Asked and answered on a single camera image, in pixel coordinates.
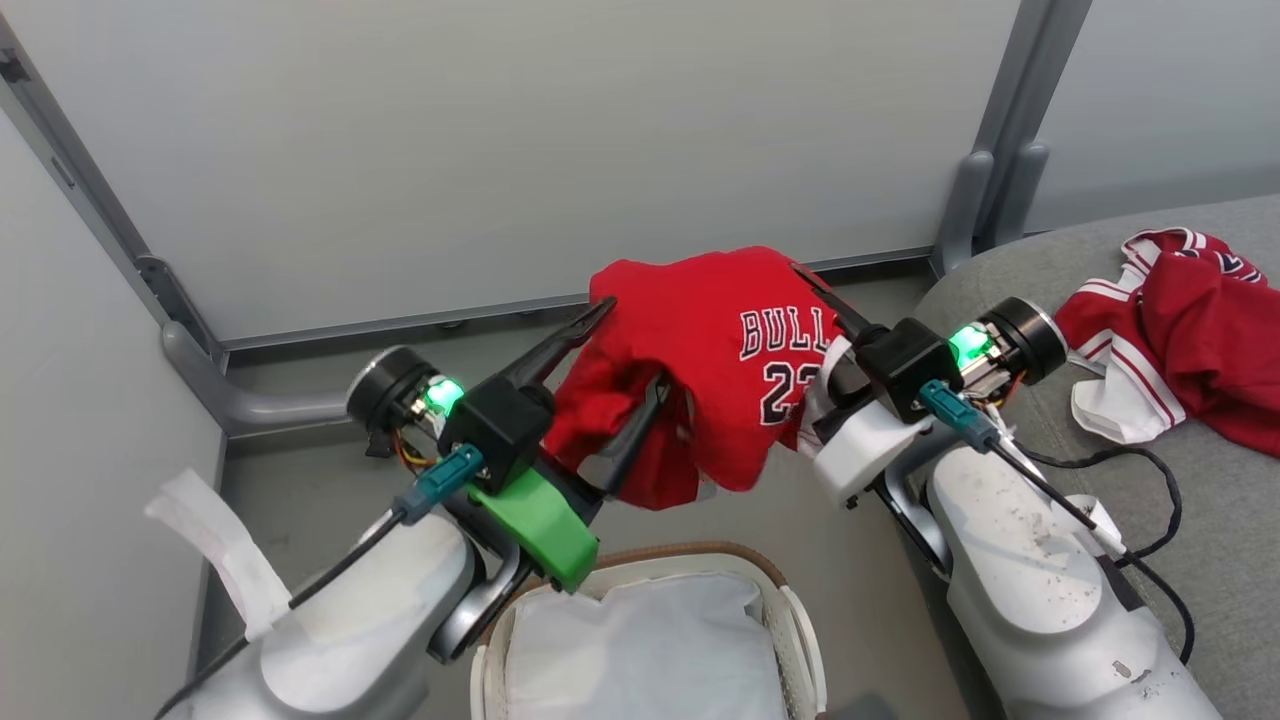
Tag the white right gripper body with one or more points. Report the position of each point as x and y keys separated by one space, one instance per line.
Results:
x=865 y=450

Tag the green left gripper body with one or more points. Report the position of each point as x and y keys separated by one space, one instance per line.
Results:
x=545 y=525

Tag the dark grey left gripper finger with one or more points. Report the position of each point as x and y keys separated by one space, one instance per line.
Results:
x=560 y=345
x=630 y=440

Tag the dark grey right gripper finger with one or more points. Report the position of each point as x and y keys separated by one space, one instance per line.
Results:
x=835 y=305

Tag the red Bulls jersey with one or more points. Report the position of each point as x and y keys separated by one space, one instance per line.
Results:
x=700 y=330

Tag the red jersey white striped trim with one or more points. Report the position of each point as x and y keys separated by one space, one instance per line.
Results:
x=1200 y=330

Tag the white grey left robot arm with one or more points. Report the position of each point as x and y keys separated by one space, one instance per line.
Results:
x=380 y=600

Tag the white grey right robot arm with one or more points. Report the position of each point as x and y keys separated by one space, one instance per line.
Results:
x=1030 y=570

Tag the grey fabric sofa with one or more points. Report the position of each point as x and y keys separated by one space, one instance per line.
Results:
x=1220 y=520

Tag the white basket liner cloth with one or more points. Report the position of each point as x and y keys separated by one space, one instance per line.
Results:
x=640 y=650

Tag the white laundry basket wicker rim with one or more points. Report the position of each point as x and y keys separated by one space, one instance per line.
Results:
x=805 y=640

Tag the grey partition foot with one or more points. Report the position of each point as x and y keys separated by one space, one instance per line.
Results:
x=250 y=405

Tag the white tape strip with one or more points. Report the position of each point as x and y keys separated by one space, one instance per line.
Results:
x=225 y=555

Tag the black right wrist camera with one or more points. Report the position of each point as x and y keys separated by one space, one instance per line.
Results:
x=905 y=365

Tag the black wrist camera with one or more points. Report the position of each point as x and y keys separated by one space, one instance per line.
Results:
x=905 y=365
x=500 y=425

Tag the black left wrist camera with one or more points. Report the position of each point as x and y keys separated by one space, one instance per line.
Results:
x=500 y=425

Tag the grey partition bottom rail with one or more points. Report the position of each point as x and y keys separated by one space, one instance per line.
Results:
x=420 y=320

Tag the grey slanted partition frame post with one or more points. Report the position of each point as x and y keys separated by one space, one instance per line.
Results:
x=95 y=200

